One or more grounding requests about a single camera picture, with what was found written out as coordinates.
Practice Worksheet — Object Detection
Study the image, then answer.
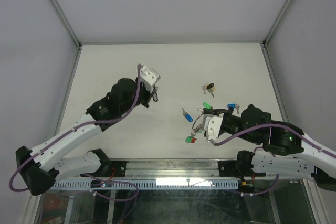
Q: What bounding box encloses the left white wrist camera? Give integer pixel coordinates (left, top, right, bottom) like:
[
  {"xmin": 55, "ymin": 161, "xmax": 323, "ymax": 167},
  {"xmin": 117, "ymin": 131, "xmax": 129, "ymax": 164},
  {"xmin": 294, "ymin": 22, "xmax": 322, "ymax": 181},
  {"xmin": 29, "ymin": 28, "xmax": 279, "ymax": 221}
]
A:
[{"xmin": 140, "ymin": 65, "xmax": 161, "ymax": 93}]

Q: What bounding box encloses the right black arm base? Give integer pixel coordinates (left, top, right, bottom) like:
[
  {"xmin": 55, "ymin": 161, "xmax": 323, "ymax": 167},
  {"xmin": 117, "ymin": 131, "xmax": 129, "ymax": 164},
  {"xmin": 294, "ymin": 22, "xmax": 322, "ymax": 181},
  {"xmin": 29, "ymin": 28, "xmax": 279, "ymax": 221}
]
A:
[{"xmin": 217, "ymin": 160, "xmax": 266, "ymax": 178}]

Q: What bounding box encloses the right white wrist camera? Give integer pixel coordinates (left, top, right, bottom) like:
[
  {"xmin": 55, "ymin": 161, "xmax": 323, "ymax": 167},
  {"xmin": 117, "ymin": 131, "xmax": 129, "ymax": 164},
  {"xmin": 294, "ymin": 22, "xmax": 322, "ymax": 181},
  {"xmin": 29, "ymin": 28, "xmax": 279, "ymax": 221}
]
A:
[{"xmin": 201, "ymin": 114, "xmax": 223, "ymax": 145}]

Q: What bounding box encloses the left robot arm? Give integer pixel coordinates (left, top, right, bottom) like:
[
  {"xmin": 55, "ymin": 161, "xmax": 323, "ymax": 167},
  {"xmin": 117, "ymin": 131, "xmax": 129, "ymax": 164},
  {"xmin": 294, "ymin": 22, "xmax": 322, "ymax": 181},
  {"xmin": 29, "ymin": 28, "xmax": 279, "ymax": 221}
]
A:
[{"xmin": 16, "ymin": 77, "xmax": 159, "ymax": 196}]

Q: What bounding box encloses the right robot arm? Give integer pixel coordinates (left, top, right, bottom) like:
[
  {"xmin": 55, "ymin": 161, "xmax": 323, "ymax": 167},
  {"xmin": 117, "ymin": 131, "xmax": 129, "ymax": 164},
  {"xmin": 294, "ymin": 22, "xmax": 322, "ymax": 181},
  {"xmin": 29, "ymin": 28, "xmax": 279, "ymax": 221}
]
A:
[{"xmin": 202, "ymin": 104, "xmax": 335, "ymax": 191}]

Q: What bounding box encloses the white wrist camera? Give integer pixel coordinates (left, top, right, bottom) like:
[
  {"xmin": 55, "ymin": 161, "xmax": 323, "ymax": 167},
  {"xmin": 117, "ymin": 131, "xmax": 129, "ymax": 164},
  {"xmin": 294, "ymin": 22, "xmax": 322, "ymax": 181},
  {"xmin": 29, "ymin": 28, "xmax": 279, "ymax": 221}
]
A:
[
  {"xmin": 201, "ymin": 114, "xmax": 223, "ymax": 145},
  {"xmin": 140, "ymin": 65, "xmax": 161, "ymax": 93}
]

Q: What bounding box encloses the yellow black tag key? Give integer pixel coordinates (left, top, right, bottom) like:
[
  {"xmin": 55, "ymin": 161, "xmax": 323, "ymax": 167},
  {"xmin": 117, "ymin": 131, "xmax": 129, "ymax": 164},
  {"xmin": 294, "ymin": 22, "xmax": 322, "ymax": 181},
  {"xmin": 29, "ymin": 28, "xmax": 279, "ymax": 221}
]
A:
[{"xmin": 202, "ymin": 83, "xmax": 215, "ymax": 98}]

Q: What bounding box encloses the silver keyring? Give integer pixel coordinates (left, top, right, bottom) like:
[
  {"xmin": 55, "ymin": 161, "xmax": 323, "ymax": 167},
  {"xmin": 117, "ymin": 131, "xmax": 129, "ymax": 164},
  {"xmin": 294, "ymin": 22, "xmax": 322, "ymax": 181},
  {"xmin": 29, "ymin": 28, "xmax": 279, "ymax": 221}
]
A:
[{"xmin": 191, "ymin": 106, "xmax": 224, "ymax": 134}]

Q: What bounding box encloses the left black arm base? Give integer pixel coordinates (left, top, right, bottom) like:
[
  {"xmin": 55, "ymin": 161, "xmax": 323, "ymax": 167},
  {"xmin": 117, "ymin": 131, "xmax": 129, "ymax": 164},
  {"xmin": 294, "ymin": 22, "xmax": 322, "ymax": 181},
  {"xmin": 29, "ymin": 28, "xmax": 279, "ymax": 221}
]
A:
[{"xmin": 88, "ymin": 160, "xmax": 128, "ymax": 178}]

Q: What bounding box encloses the grey slotted cable duct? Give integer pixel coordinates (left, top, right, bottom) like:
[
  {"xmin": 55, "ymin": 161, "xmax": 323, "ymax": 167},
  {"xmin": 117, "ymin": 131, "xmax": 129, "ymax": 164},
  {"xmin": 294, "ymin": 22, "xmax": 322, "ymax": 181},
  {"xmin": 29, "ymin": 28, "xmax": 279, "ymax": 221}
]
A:
[{"xmin": 52, "ymin": 177, "xmax": 238, "ymax": 190}]

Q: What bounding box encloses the aluminium mounting rail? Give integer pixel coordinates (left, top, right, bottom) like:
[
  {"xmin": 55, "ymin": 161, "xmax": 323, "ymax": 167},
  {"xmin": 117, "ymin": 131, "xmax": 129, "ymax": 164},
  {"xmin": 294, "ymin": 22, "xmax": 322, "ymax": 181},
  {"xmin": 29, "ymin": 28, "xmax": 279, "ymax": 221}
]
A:
[{"xmin": 33, "ymin": 157, "xmax": 316, "ymax": 183}]

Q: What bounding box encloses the blue tag key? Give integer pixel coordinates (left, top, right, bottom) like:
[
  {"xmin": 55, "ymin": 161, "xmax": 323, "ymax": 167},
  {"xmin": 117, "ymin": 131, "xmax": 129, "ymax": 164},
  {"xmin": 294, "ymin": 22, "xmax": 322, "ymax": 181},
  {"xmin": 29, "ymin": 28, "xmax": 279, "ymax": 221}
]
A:
[
  {"xmin": 181, "ymin": 108, "xmax": 193, "ymax": 122},
  {"xmin": 227, "ymin": 103, "xmax": 240, "ymax": 114}
]

